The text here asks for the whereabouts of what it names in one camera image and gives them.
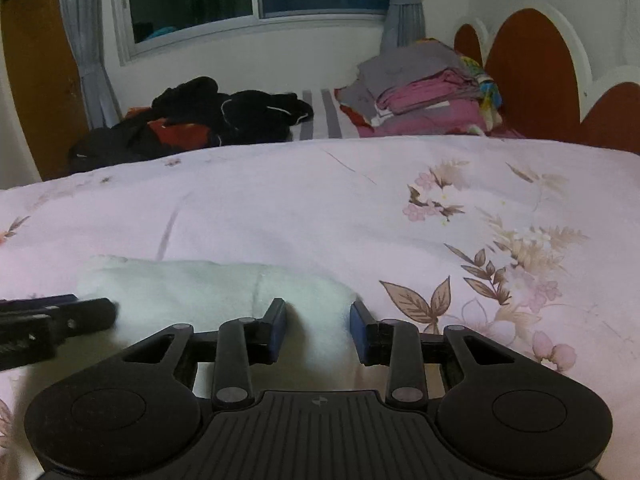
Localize cream white knit sweater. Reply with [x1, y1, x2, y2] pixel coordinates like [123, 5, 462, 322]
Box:
[77, 256, 358, 391]

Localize black and red clothes pile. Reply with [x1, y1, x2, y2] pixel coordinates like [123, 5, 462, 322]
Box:
[67, 76, 314, 174]

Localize folded grey pink clothes stack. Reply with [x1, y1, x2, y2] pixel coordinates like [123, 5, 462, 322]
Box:
[334, 39, 502, 138]

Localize pink floral bed sheet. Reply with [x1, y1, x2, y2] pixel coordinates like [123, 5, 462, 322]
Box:
[1, 136, 639, 479]

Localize striped grey white mattress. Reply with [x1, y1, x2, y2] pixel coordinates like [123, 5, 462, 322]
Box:
[291, 89, 360, 141]

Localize brown wooden door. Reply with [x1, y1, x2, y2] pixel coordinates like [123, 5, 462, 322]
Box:
[1, 0, 89, 180]

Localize red and white headboard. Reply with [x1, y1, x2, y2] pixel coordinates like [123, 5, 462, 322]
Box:
[454, 6, 639, 154]

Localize left grey curtain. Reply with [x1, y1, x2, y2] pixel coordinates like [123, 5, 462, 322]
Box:
[58, 0, 120, 129]

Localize grey curtain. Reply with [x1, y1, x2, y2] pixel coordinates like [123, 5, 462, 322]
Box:
[58, 0, 120, 129]
[380, 0, 425, 53]

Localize right grey curtain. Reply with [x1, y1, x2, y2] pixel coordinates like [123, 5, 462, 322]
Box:
[380, 0, 425, 53]

